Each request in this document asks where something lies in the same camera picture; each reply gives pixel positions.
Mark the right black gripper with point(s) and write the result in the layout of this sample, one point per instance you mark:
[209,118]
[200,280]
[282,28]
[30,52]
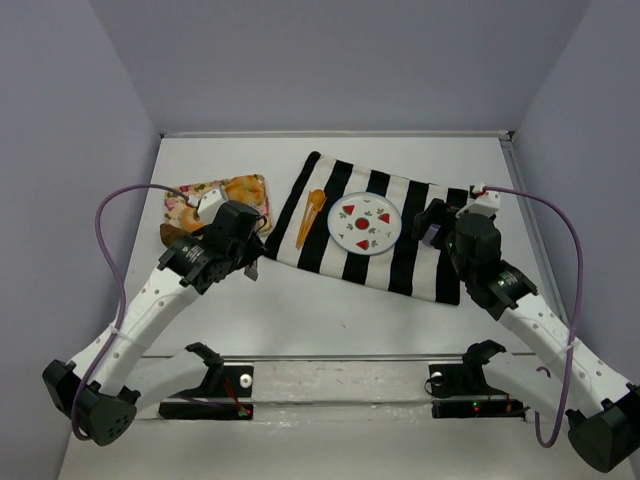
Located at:
[430,223]

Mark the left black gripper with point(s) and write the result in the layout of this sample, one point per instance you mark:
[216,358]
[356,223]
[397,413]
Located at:
[249,251]

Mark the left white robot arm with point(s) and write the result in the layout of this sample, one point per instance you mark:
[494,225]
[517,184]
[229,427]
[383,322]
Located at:
[101,389]

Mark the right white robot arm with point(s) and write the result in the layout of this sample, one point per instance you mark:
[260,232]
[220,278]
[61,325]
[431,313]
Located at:
[600,406]

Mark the large twisted bread roll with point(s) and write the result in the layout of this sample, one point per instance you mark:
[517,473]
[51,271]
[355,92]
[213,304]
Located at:
[247,189]

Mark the dark brown chocolate bread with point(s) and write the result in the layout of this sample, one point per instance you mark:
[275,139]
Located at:
[170,233]

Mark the sugared bagel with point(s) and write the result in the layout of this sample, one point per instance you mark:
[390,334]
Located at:
[190,220]

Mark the black white striped cloth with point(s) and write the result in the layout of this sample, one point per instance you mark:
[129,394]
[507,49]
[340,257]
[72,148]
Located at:
[409,268]

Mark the floral serving tray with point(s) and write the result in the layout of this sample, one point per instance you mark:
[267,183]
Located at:
[174,205]

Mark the watermelon pattern plate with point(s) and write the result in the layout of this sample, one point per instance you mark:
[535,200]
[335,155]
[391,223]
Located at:
[364,223]

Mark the orange plastic spoon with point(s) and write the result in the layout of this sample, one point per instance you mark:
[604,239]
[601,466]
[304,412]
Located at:
[319,195]

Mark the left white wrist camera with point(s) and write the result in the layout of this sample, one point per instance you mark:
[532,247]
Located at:
[208,205]

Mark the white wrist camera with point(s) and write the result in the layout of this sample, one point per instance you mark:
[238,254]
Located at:
[483,200]
[208,205]

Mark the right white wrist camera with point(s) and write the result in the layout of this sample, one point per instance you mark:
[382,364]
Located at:
[483,200]

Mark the metal table rail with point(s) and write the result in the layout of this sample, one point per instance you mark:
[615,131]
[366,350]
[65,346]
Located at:
[498,134]

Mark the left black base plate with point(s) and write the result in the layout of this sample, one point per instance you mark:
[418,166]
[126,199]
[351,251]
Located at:
[229,400]

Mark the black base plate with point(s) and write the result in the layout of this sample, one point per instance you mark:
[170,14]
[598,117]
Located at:
[229,400]
[459,391]

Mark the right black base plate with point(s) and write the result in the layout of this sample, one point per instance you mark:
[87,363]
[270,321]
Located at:
[459,391]

